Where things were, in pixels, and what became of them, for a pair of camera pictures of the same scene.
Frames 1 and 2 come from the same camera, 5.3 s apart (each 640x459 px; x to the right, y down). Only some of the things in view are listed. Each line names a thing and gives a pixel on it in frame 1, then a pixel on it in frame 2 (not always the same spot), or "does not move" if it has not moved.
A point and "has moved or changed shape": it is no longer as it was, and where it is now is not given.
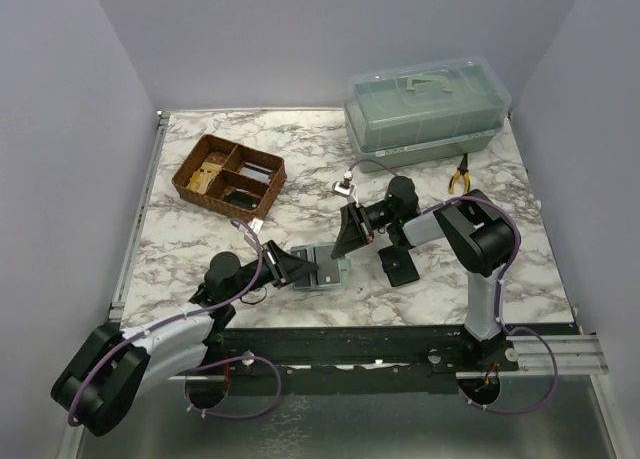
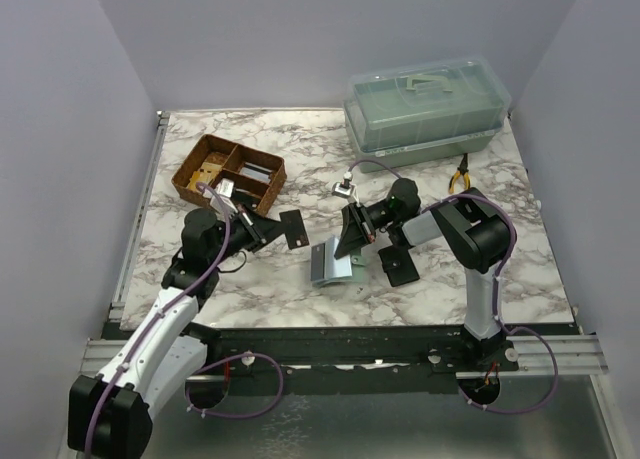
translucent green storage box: x=405 y=115 does not move
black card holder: x=398 y=265 does not move
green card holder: x=329 y=269 has moved or changed shape
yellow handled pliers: x=462 y=170 does not move
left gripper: x=282 y=266 -> x=260 y=230
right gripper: x=356 y=230 does not move
